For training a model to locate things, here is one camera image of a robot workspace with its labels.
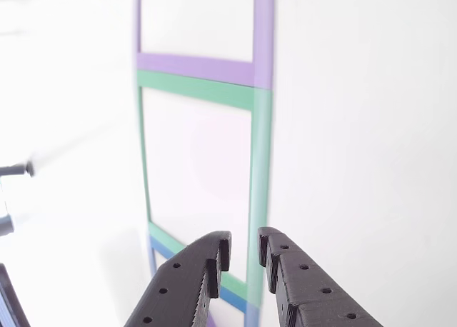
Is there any blue square frame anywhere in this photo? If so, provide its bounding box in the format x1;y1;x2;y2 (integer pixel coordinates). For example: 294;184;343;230
148;233;260;327

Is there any dark ribbed object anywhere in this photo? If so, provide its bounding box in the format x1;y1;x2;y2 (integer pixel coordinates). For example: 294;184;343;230
0;263;31;327

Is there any purple square frame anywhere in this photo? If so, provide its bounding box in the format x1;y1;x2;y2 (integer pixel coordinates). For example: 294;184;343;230
132;0;276;91

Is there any black camera tripod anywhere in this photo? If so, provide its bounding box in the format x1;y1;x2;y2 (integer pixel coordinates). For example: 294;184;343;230
0;161;36;238

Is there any green square frame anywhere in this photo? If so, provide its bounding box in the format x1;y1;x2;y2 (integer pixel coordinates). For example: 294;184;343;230
136;69;274;306

